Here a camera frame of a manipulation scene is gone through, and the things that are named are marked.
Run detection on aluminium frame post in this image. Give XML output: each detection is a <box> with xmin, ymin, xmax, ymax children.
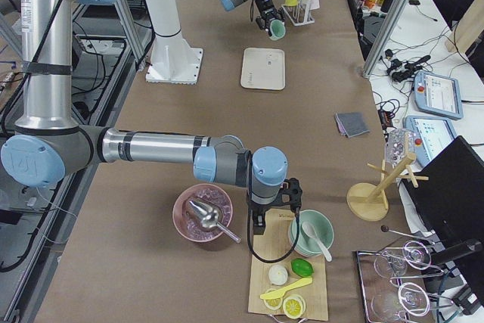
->
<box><xmin>361</xmin><ymin>0</ymin><xmax>408</xmax><ymax>79</ymax></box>

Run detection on stacked green bowls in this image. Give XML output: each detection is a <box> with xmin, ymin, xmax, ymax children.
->
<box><xmin>287</xmin><ymin>208</ymin><xmax>335</xmax><ymax>258</ymax></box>

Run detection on white garlic bulb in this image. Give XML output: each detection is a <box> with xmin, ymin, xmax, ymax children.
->
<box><xmin>268</xmin><ymin>264</ymin><xmax>289</xmax><ymax>286</ymax></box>

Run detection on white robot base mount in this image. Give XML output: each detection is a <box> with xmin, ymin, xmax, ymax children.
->
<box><xmin>145</xmin><ymin>0</ymin><xmax>203</xmax><ymax>85</ymax></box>

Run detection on black monitor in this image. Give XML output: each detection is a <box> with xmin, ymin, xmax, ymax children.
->
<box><xmin>403</xmin><ymin>136</ymin><xmax>483</xmax><ymax>246</ymax></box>

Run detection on pink cup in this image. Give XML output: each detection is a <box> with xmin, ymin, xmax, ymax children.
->
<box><xmin>308</xmin><ymin>0</ymin><xmax>320</xmax><ymax>11</ymax></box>

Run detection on green cup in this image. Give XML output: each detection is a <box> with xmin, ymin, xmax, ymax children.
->
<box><xmin>268</xmin><ymin>19</ymin><xmax>286</xmax><ymax>41</ymax></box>

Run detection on lemon half slice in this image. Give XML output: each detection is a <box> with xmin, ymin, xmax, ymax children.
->
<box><xmin>263</xmin><ymin>297</ymin><xmax>283</xmax><ymax>311</ymax></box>

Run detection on white wire cup rack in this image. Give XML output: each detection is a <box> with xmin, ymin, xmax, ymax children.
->
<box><xmin>282</xmin><ymin>0</ymin><xmax>315</xmax><ymax>26</ymax></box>

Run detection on cream rabbit tray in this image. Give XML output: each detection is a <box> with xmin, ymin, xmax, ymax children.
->
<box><xmin>240</xmin><ymin>48</ymin><xmax>286</xmax><ymax>91</ymax></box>

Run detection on white ceramic spoon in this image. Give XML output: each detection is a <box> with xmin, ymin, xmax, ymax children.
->
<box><xmin>302</xmin><ymin>222</ymin><xmax>333</xmax><ymax>262</ymax></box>

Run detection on yellow plastic knife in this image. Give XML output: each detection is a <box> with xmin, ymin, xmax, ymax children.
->
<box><xmin>259</xmin><ymin>277</ymin><xmax>313</xmax><ymax>300</ymax></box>

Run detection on green lime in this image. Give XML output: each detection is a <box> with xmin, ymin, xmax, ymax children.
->
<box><xmin>290</xmin><ymin>258</ymin><xmax>314</xmax><ymax>278</ymax></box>

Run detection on clear glass mug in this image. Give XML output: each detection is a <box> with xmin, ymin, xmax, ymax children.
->
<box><xmin>385</xmin><ymin>129</ymin><xmax>415</xmax><ymax>166</ymax></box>

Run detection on grey folded cloth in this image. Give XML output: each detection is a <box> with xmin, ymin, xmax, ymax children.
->
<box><xmin>334</xmin><ymin>112</ymin><xmax>370</xmax><ymax>138</ymax></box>

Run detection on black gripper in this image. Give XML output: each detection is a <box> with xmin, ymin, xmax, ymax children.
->
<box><xmin>254</xmin><ymin>0</ymin><xmax>285</xmax><ymax>34</ymax></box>
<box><xmin>247</xmin><ymin>198</ymin><xmax>282</xmax><ymax>235</ymax></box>

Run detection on wooden cutting board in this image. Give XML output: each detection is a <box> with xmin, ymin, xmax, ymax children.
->
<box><xmin>247</xmin><ymin>207</ymin><xmax>330</xmax><ymax>320</ymax></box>

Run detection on wire wine glass rack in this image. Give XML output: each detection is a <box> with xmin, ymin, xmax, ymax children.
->
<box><xmin>354</xmin><ymin>226</ymin><xmax>477</xmax><ymax>323</ymax></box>

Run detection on teach pendant tablet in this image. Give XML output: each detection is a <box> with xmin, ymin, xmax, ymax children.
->
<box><xmin>414</xmin><ymin>70</ymin><xmax>464</xmax><ymax>120</ymax></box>
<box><xmin>404</xmin><ymin>116</ymin><xmax>457</xmax><ymax>167</ymax></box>

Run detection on metal ice scoop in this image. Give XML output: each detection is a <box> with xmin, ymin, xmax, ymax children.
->
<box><xmin>188</xmin><ymin>198</ymin><xmax>241</xmax><ymax>244</ymax></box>

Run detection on wooden mug tree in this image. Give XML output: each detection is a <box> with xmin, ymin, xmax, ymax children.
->
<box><xmin>346</xmin><ymin>147</ymin><xmax>429</xmax><ymax>222</ymax></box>

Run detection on pink ribbed bowl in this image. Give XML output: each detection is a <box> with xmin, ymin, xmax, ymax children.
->
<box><xmin>172</xmin><ymin>184</ymin><xmax>233</xmax><ymax>242</ymax></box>

